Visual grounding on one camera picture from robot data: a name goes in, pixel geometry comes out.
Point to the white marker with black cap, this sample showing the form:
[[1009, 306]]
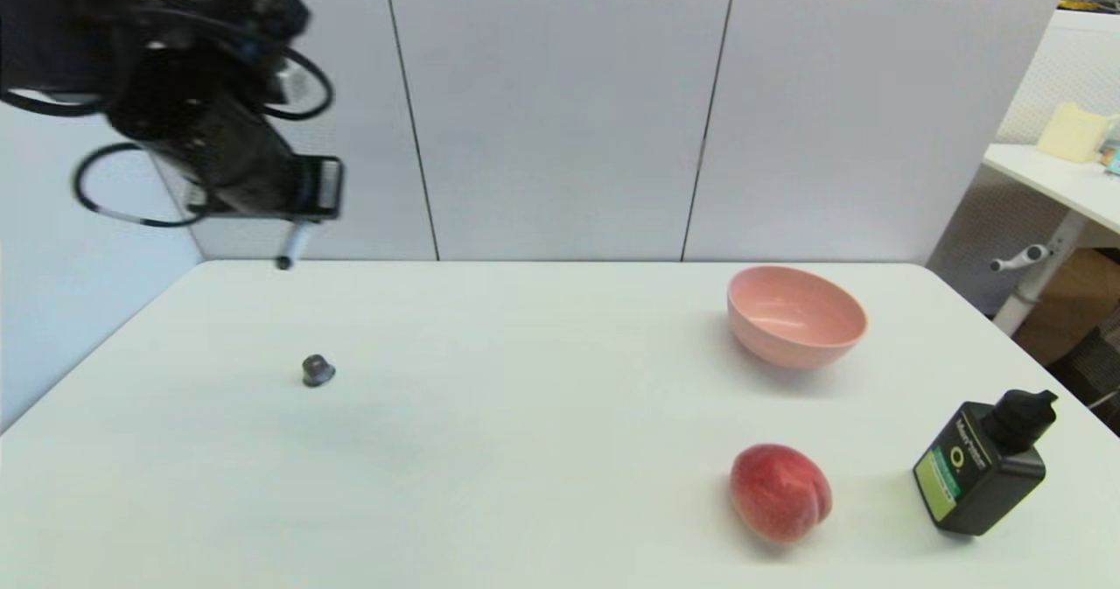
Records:
[[294, 242]]

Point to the white side table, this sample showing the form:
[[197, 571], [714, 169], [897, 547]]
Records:
[[1060, 182]]

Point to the red peach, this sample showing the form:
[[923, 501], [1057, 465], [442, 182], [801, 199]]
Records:
[[779, 491]]

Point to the pink bowl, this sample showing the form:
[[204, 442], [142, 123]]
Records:
[[794, 318]]

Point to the pale yellow sponge block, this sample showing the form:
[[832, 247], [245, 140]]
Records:
[[1075, 133]]

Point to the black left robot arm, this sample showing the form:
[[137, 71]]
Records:
[[79, 20]]

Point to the black ink bottle green label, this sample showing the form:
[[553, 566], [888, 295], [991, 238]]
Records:
[[980, 473]]

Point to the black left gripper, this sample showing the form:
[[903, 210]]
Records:
[[214, 138]]

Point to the teal packet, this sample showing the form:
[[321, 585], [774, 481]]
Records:
[[1114, 161]]

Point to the small grey knob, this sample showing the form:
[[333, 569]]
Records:
[[317, 370]]

